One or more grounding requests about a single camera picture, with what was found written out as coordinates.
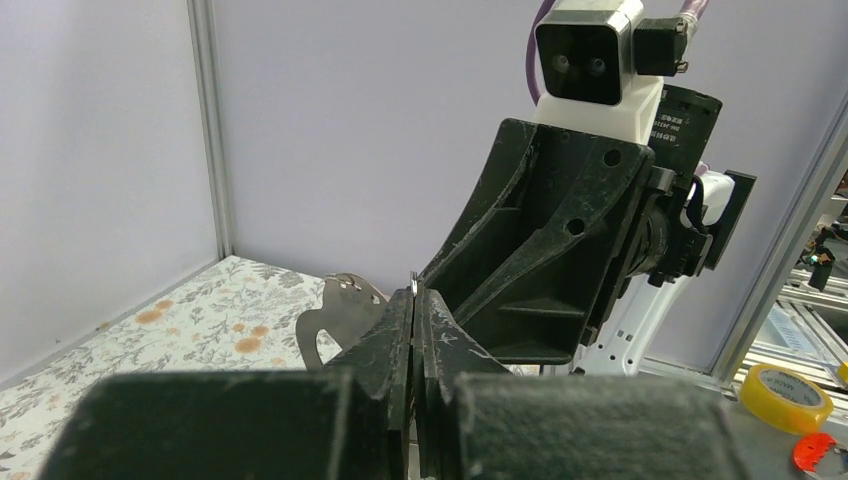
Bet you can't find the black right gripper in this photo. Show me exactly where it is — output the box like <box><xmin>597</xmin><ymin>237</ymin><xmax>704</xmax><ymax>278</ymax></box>
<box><xmin>421</xmin><ymin>118</ymin><xmax>716</xmax><ymax>365</ymax></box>

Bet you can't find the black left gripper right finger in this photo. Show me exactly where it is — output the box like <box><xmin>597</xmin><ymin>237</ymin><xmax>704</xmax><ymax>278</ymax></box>
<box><xmin>413</xmin><ymin>289</ymin><xmax>749</xmax><ymax>479</ymax></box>

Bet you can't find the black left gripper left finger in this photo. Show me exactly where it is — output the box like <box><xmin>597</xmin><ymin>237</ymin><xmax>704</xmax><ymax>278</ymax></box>
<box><xmin>40</xmin><ymin>289</ymin><xmax>414</xmax><ymax>479</ymax></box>

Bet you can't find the floral table mat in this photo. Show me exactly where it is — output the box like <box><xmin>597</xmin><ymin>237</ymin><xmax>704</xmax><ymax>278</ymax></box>
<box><xmin>0</xmin><ymin>254</ymin><xmax>399</xmax><ymax>480</ymax></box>

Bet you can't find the yellow tape roll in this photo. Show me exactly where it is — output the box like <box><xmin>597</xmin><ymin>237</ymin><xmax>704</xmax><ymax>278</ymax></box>
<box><xmin>738</xmin><ymin>364</ymin><xmax>834</xmax><ymax>436</ymax></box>

